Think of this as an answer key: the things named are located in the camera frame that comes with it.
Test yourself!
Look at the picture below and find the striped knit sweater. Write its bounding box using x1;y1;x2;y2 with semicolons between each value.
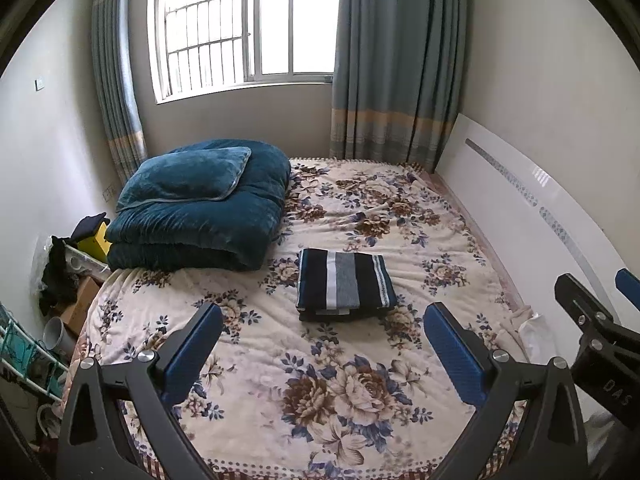
296;248;398;310

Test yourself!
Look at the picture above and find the black clothes pile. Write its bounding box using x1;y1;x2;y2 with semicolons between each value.
38;236;79;318

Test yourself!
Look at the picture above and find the white crumpled cloth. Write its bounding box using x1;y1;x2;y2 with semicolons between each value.
495;306;560;365

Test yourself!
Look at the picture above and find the white bed headboard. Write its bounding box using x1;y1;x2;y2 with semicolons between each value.
436;115;639;361

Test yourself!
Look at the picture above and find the grey bucket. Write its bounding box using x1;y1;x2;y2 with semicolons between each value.
42;316;76;361

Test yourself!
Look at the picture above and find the cardboard box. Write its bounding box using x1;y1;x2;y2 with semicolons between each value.
60;276;101;336

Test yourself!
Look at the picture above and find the yellow box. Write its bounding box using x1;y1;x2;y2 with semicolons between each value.
77;222;111;263

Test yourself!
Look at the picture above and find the dark cloth on yellow box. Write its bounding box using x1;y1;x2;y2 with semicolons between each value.
70;212;111;243

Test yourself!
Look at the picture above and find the floral bed blanket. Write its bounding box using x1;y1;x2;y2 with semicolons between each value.
74;159;527;479

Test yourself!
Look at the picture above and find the folded black garment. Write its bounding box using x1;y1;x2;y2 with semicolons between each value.
296;306;394;322

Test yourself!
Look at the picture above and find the folded teal velvet quilt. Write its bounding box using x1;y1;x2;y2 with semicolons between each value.
105;139;291;272

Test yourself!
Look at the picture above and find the teal velvet pillow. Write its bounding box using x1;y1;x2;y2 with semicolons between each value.
116;146;252;212

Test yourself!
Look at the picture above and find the right teal curtain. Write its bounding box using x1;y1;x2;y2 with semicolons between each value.
330;0;469;171

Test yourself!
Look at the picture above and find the teal curtain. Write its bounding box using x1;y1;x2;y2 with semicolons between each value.
91;0;148;183
330;0;469;171

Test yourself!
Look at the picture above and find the left teal curtain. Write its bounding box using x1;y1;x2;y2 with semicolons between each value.
91;0;148;183

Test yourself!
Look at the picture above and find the barred window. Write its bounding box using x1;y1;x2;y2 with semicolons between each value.
148;0;338;103

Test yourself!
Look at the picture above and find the teal wire rack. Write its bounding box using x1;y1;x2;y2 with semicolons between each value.
1;306;68;402

